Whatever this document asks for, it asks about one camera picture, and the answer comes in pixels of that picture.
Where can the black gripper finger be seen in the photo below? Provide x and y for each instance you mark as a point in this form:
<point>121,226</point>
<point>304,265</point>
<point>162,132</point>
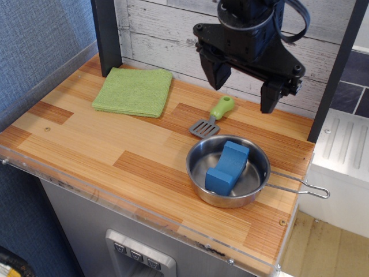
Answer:
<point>271,93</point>
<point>216,70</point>

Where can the dark right post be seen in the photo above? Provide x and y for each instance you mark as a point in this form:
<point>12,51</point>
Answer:
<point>348,40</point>

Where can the grey spatula green handle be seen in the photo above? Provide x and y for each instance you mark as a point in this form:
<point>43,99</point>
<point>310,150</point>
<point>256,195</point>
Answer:
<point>206,128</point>

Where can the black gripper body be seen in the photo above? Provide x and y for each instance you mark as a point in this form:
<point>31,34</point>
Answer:
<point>259,53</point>

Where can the yellow black object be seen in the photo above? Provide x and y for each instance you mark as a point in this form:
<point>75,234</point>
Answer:
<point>12,266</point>

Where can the steel pot with wire handle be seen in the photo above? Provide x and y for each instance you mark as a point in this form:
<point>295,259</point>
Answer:
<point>206,153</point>

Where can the dark left post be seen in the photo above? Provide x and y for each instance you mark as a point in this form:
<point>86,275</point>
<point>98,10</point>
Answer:
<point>106,28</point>

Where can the green folded cloth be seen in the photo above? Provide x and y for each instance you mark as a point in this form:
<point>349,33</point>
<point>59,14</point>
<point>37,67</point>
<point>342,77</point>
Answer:
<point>134,92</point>

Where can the silver button panel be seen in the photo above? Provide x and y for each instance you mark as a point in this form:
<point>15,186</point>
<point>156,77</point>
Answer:
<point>132,258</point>

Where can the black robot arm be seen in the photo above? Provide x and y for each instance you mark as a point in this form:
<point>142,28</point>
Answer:
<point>253,15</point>

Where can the dark post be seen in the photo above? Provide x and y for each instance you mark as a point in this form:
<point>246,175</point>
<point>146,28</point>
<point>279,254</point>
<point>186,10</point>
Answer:
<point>348,40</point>
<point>106,28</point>

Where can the white ridged appliance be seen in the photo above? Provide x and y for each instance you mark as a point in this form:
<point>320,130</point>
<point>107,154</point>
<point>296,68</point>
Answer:
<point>340,164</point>

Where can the blue block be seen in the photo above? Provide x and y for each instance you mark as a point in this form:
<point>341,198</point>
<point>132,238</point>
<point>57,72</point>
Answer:
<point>222,178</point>

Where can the clear acrylic edge guard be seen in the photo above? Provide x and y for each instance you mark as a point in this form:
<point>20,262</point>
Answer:
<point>154,189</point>

